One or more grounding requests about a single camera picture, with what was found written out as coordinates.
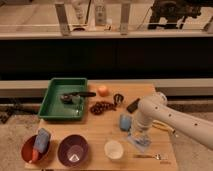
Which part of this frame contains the orange fruit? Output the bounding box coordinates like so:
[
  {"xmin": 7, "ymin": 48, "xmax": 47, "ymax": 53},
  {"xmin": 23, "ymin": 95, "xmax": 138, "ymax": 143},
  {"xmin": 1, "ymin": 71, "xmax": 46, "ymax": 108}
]
[{"xmin": 97, "ymin": 85, "xmax": 109, "ymax": 97}]

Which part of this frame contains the black handled scoop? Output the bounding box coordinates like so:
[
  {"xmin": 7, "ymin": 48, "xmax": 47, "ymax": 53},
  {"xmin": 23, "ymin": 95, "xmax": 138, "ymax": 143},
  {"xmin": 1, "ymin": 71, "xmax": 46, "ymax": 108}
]
[{"xmin": 60, "ymin": 92, "xmax": 96, "ymax": 104}]

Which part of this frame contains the purple bowl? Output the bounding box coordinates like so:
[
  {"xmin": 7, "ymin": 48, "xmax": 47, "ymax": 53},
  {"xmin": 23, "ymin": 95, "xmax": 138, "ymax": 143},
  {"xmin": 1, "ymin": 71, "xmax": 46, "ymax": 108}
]
[{"xmin": 57, "ymin": 134, "xmax": 89, "ymax": 167}]

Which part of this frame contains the dark grape bunch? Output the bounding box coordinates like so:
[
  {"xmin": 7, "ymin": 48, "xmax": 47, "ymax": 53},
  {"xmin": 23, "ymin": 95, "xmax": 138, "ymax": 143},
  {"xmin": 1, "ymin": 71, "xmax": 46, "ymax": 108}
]
[{"xmin": 90, "ymin": 101, "xmax": 116, "ymax": 115}]

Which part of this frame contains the silver spoon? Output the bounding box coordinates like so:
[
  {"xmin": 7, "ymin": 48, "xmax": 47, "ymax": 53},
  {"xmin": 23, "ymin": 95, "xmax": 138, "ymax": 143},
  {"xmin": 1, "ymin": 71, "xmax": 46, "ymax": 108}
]
[{"xmin": 133, "ymin": 154, "xmax": 168, "ymax": 160}]

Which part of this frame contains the black rectangular remote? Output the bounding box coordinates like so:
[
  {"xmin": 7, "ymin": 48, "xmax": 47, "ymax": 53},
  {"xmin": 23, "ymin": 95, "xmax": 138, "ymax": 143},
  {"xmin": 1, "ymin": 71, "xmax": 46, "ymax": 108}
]
[{"xmin": 127, "ymin": 99, "xmax": 140, "ymax": 113}]

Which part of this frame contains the blue rolled cup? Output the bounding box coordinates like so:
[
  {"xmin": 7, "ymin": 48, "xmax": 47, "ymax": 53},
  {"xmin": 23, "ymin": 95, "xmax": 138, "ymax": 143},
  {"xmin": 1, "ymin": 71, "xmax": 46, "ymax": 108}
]
[{"xmin": 119, "ymin": 114, "xmax": 132, "ymax": 131}]

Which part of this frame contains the blue-white towel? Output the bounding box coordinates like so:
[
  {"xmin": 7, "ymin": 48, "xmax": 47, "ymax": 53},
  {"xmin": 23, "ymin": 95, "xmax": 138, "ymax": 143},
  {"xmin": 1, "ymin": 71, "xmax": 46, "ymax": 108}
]
[{"xmin": 127, "ymin": 134, "xmax": 151, "ymax": 153}]

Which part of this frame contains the orange carrot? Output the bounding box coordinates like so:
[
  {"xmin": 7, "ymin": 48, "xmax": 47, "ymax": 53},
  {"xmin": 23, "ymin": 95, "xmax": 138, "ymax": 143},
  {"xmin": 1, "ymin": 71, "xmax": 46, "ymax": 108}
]
[{"xmin": 29, "ymin": 149, "xmax": 39, "ymax": 163}]

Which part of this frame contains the red bowl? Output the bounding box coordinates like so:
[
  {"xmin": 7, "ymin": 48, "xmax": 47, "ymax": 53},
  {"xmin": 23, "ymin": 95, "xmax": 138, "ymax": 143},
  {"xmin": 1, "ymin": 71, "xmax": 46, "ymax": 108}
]
[{"xmin": 21, "ymin": 135, "xmax": 50, "ymax": 164}]

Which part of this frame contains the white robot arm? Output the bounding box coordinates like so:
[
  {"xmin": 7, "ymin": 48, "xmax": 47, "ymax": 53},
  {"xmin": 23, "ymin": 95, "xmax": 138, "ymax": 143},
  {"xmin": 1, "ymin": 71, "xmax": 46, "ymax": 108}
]
[{"xmin": 131, "ymin": 92, "xmax": 213, "ymax": 150}]

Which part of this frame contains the blue sponge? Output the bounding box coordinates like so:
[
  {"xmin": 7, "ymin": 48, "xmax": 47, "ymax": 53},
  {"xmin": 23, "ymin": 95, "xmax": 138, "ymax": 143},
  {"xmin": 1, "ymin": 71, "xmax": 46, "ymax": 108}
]
[{"xmin": 34, "ymin": 128, "xmax": 51, "ymax": 153}]

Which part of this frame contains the white paper cup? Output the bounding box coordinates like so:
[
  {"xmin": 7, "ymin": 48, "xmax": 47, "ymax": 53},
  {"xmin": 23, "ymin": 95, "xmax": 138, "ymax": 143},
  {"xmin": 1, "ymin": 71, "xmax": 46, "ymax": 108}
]
[{"xmin": 104, "ymin": 140, "xmax": 124, "ymax": 161}]

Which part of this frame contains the green plastic tray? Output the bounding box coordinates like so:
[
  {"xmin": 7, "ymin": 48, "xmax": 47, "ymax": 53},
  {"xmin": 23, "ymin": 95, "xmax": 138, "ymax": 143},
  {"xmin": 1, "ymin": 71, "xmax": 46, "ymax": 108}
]
[{"xmin": 38, "ymin": 78, "xmax": 87, "ymax": 121}]

